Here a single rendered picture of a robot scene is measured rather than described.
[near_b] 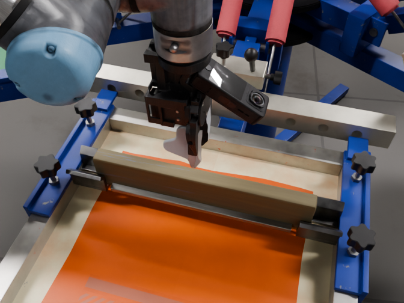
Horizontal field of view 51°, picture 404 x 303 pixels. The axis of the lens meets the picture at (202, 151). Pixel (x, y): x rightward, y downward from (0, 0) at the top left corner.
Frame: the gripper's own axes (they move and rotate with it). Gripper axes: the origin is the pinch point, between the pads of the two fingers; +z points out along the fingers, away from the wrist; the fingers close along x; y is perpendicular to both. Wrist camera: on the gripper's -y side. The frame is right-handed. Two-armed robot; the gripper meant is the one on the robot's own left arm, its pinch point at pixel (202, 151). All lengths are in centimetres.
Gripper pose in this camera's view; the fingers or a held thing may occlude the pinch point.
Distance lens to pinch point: 69.7
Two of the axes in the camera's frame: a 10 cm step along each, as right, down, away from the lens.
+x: -2.6, 7.4, -6.2
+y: -9.7, -1.8, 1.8
